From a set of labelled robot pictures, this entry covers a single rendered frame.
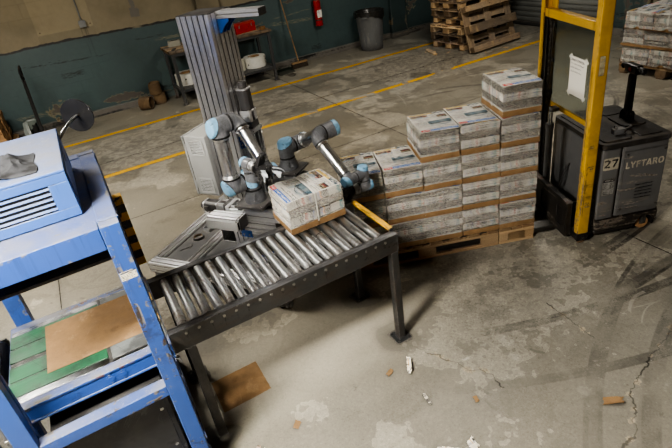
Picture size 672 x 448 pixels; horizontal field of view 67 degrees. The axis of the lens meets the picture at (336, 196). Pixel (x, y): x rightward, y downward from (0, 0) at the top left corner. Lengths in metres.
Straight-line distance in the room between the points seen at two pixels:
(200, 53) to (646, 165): 3.24
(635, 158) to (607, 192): 0.30
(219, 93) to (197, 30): 0.41
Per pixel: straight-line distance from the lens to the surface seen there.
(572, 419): 3.14
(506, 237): 4.25
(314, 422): 3.10
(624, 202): 4.40
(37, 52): 9.50
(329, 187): 3.05
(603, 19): 3.67
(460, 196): 3.88
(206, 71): 3.48
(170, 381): 2.54
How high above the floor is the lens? 2.43
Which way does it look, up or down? 28 degrees down
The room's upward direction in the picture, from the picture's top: 9 degrees counter-clockwise
